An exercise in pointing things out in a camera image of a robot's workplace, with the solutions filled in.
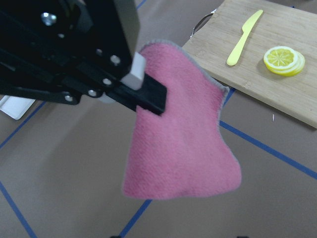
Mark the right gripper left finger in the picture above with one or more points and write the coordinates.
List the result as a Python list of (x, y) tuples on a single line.
[(117, 25)]

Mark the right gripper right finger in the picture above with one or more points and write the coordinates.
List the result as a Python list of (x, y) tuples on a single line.
[(151, 96)]

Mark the pink cloth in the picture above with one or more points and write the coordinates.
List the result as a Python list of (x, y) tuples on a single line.
[(181, 152)]

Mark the yellow plastic knife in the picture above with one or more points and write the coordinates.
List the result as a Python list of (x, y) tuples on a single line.
[(246, 29)]

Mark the white rectangular tray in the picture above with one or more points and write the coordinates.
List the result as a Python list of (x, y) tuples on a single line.
[(15, 107)]

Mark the yellow lemon slices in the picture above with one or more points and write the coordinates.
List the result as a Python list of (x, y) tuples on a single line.
[(283, 60)]

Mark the wooden cutting board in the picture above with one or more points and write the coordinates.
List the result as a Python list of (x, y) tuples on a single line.
[(279, 25)]

